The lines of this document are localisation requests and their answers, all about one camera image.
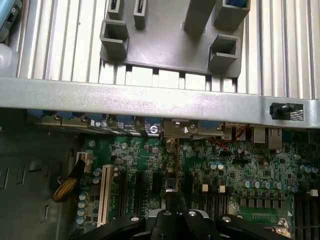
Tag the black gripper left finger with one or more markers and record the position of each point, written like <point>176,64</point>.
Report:
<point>168,225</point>

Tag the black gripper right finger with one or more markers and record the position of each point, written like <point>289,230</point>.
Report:
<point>192,225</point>

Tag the long black expansion slot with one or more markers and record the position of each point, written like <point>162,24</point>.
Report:
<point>139,192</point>
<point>123,192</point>
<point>188,192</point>

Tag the short black expansion slot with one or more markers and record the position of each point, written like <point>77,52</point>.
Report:
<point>157,185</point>

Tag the white expansion slot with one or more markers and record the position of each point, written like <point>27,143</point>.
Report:
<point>104,195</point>

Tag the black RAM slot bank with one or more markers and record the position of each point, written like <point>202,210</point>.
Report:
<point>307,215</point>

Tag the black case lock knob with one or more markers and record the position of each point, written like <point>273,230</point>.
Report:
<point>281,110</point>

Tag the green motherboard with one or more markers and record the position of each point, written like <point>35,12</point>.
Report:
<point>250,162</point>

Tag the silver USB port block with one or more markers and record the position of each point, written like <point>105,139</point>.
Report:
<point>235,131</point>

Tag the silver network port block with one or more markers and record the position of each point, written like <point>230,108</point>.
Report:
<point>268,137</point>

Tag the grey metal PC case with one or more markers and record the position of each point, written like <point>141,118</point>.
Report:
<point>150,96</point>

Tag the grey plastic parts rack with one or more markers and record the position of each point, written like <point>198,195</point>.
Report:
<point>170,42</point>

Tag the black part in rack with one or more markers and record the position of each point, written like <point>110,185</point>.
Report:
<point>114,4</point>

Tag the blue part in rack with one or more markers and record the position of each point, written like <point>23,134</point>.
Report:
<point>236,2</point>

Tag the pale grey box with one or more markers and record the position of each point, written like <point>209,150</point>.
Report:
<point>5,56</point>

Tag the blue grey device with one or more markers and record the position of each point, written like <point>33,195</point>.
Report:
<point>10,17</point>

